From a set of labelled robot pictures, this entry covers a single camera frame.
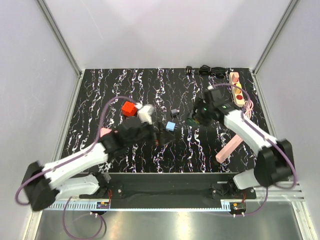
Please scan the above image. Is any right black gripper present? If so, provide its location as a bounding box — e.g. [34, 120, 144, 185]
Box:
[185, 97, 213, 127]

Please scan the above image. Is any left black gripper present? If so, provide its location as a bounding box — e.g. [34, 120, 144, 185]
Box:
[125, 118, 174, 147]

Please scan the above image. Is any light blue plug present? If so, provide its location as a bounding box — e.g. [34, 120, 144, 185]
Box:
[165, 121, 177, 132]

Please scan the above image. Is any dark green plug adapter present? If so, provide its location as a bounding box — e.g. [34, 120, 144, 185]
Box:
[187, 117, 200, 126]

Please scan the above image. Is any grey plug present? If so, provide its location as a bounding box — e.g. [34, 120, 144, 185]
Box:
[170, 108, 180, 118]

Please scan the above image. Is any wooden socket strip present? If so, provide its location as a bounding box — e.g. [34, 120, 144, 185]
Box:
[229, 74, 245, 108]

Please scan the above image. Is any pink power strip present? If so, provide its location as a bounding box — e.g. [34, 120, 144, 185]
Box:
[215, 134, 243, 164]

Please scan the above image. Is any red cube socket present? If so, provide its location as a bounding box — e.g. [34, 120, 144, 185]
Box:
[121, 101, 137, 117]

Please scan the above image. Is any pink plug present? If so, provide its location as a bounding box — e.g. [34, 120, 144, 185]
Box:
[230, 72, 240, 84]

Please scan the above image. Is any pink triangular socket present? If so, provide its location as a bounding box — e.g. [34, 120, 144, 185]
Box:
[100, 127, 112, 138]

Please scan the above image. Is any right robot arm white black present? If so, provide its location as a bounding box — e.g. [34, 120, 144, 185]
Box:
[187, 87, 297, 199]

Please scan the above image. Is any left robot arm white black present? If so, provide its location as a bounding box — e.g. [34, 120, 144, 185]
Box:
[21, 117, 165, 212]

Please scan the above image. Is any black plug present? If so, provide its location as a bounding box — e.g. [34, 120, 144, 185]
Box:
[185, 66, 193, 75]

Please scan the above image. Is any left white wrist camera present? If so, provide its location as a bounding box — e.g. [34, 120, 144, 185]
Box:
[135, 103, 155, 125]

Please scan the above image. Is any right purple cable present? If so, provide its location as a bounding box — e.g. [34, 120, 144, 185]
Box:
[208, 83, 298, 216]

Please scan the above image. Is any purple cable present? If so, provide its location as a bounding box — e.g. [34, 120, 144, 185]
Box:
[208, 83, 298, 216]
[15, 96, 140, 238]

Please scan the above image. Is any black coiled cable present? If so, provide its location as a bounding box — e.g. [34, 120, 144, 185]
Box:
[198, 65, 227, 79]

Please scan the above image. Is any pink coiled cable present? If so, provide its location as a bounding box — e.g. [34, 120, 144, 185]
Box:
[243, 99, 255, 120]

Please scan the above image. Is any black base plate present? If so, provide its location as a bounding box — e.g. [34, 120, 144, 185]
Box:
[48, 171, 287, 210]

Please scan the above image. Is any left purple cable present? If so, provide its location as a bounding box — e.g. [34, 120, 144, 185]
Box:
[15, 96, 140, 238]

